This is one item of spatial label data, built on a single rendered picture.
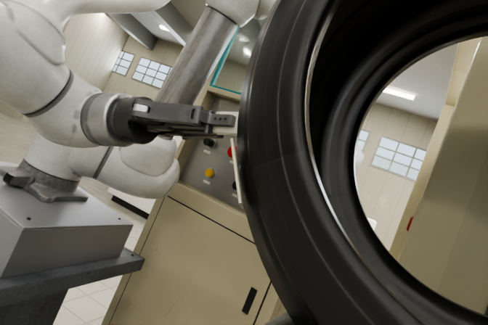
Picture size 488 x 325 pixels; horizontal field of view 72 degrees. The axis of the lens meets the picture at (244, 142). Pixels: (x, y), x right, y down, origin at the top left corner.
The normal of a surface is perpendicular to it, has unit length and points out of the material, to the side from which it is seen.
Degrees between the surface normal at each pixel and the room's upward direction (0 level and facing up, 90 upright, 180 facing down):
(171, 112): 87
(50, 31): 69
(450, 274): 90
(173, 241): 90
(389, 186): 90
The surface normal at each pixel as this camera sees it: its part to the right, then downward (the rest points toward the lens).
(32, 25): 0.84, -0.23
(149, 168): 0.30, 0.27
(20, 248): 0.87, 0.34
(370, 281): -0.56, -0.12
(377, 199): -0.29, -0.20
